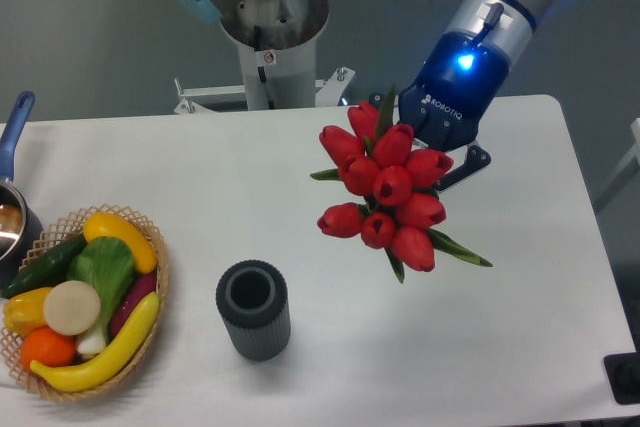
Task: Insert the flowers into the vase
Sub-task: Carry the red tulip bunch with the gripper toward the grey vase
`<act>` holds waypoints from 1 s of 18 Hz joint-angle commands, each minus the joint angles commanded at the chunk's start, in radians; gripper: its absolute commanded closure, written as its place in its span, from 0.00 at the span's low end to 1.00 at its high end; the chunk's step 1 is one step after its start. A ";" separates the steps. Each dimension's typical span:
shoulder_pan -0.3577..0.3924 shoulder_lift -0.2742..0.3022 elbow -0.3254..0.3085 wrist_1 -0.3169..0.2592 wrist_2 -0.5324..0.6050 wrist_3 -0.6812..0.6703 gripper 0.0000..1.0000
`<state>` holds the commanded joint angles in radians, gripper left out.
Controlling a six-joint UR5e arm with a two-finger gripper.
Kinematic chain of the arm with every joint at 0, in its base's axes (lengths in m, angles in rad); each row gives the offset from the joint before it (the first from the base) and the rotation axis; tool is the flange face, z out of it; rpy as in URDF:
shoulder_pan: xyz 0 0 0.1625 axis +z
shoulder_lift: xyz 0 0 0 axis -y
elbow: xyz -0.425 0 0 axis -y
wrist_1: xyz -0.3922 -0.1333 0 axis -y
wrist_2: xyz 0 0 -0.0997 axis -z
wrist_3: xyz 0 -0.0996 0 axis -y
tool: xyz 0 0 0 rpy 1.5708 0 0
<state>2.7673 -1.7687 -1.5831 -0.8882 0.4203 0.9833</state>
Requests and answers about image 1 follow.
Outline yellow bell pepper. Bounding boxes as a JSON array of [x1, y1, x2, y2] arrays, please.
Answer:
[[3, 287, 53, 337]]

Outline green cucumber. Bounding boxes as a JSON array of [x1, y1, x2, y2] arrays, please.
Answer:
[[1, 235, 87, 299]]

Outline black device at table edge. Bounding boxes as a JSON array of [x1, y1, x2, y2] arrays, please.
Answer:
[[603, 352, 639, 405]]

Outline yellow banana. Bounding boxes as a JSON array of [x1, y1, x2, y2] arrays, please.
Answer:
[[30, 292, 160, 393]]

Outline yellow squash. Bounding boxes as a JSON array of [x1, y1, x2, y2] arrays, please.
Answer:
[[83, 212, 158, 274]]

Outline woven wicker basket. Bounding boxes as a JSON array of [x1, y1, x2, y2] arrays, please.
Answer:
[[1, 205, 168, 401]]

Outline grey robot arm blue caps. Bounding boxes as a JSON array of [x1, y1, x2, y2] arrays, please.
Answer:
[[179, 0, 554, 191]]

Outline beige round disc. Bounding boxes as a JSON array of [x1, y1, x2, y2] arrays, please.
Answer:
[[43, 280, 101, 336]]

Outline green bok choy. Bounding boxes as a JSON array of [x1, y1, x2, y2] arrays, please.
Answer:
[[66, 237, 135, 360]]

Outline red tulip bouquet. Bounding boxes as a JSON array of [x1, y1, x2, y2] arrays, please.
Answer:
[[311, 95, 491, 281]]

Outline blue black Robotiq gripper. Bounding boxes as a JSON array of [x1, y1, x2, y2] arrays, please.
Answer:
[[368, 0, 536, 193]]

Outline orange fruit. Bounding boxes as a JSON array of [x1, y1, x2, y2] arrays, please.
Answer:
[[20, 327, 76, 371]]

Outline purple eggplant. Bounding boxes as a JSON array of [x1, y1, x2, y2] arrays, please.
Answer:
[[109, 273, 156, 338]]

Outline dark grey ribbed vase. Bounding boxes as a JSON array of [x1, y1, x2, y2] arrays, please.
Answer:
[[215, 259, 291, 362]]

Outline blue handled saucepan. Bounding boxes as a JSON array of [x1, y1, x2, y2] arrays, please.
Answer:
[[1, 91, 43, 289]]

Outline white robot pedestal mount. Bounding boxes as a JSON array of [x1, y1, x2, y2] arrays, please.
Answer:
[[174, 0, 355, 114]]

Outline white frame at right edge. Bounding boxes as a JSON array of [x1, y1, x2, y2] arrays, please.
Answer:
[[592, 118, 639, 214]]

